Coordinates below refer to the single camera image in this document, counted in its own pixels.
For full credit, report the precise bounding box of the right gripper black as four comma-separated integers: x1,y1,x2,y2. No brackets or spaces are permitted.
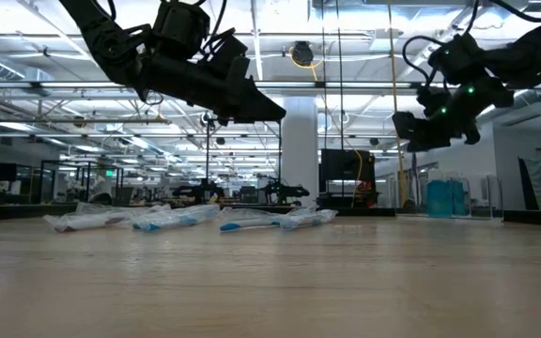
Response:
392,77,515,152

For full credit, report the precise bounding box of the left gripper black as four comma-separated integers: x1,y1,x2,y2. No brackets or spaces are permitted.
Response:
143,51,286,124

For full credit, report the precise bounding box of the purple toothbrush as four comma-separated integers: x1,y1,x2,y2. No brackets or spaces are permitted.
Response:
43,209,133,234

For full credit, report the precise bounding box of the white round pillar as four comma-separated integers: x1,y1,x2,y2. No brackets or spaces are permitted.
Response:
280,96,320,207

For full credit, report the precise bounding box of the black screen on cart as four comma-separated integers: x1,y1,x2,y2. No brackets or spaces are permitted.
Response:
317,147,379,209

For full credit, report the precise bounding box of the clear acrylic organizer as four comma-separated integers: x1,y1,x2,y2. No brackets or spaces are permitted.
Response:
390,172,505,221

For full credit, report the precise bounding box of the black leaning panel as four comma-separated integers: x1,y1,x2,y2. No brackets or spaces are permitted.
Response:
517,157,541,211

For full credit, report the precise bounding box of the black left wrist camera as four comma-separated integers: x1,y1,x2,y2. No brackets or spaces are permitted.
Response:
211,31,249,61

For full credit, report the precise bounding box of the yellow hanging cord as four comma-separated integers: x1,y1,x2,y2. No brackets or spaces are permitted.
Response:
350,148,364,207

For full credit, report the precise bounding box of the black ceiling cable reel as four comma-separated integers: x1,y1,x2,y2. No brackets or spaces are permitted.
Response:
290,40,316,67

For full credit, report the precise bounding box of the black gantry frame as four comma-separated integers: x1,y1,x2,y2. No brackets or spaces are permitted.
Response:
204,119,283,207

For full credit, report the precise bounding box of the long black cable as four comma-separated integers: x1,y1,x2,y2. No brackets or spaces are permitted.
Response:
320,0,329,152
334,0,346,152

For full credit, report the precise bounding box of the black frame enclosure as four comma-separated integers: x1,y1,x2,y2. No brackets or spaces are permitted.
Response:
39,159,124,206

